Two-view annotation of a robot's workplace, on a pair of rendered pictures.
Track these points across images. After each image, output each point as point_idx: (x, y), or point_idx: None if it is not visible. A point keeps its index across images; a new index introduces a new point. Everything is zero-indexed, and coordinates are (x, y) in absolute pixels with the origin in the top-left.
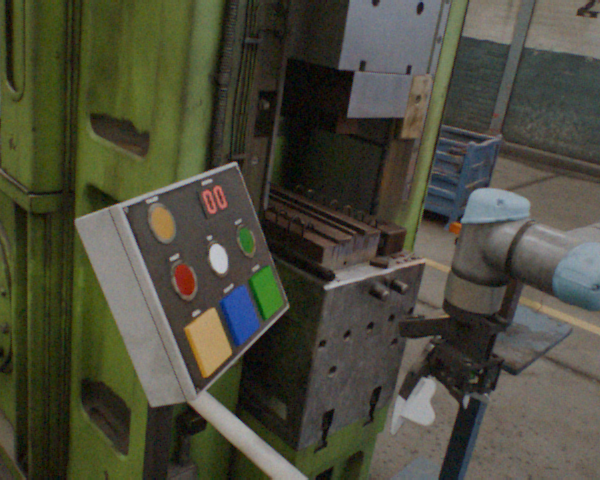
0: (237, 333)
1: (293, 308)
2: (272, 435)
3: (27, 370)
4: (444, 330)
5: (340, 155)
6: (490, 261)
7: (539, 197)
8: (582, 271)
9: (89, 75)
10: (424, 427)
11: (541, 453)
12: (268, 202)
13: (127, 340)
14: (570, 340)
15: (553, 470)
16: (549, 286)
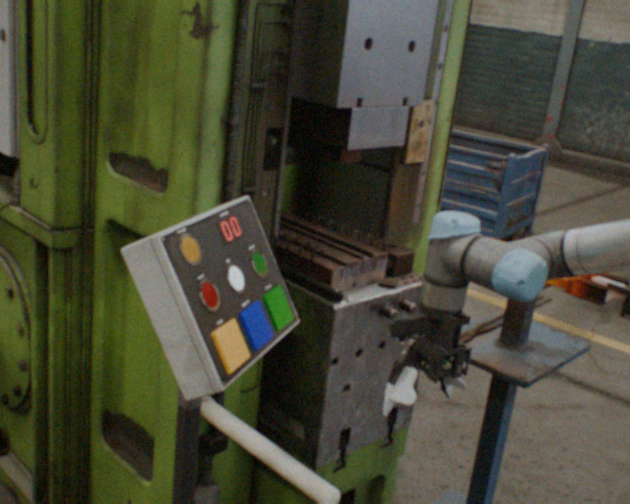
0: (254, 340)
1: (306, 329)
2: (291, 456)
3: (46, 406)
4: (422, 327)
5: (349, 181)
6: (450, 268)
7: (600, 213)
8: (511, 271)
9: (107, 118)
10: (456, 462)
11: (582, 485)
12: (279, 230)
13: (165, 345)
14: (623, 370)
15: (593, 502)
16: (491, 284)
